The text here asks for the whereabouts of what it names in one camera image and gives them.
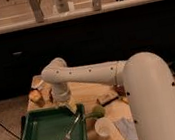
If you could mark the grey folded cloth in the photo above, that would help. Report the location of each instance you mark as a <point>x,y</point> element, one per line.
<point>126,128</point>

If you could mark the yellow toy food piece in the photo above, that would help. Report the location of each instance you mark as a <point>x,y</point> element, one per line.
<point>36,97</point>

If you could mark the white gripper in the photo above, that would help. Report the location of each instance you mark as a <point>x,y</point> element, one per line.
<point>70,104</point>

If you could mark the small red object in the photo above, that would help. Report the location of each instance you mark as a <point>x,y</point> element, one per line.
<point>120,90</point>

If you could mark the silver metal fork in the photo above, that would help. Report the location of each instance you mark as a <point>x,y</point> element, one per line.
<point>69,132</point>

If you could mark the green plastic tray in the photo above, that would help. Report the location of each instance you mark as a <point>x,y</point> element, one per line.
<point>53,124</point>

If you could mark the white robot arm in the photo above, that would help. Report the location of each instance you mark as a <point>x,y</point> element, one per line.
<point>146,79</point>

